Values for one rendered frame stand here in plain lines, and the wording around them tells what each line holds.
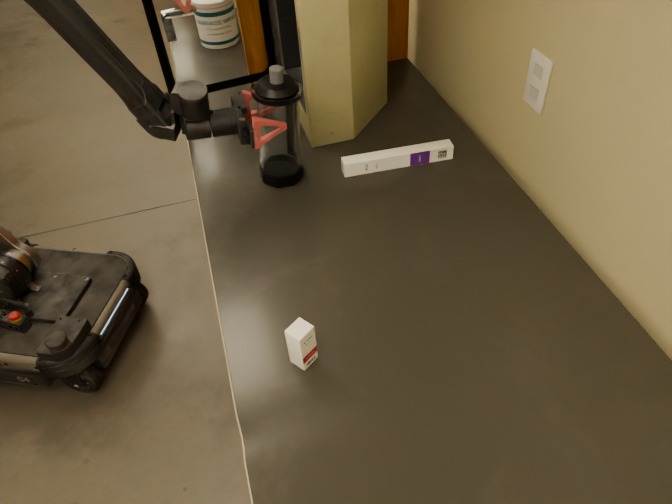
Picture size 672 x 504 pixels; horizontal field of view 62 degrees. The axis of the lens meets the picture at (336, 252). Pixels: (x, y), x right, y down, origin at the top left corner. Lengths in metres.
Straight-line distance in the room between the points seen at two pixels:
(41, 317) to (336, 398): 1.48
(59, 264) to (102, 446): 0.73
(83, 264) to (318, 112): 1.30
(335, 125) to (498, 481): 0.90
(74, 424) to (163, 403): 0.31
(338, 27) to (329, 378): 0.76
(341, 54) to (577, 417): 0.88
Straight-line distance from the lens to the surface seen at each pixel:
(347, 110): 1.41
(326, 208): 1.24
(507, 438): 0.92
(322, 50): 1.32
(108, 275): 2.29
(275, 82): 1.21
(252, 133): 1.19
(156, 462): 2.04
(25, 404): 2.37
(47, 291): 2.31
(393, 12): 1.77
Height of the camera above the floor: 1.73
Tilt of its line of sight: 44 degrees down
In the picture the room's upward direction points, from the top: 5 degrees counter-clockwise
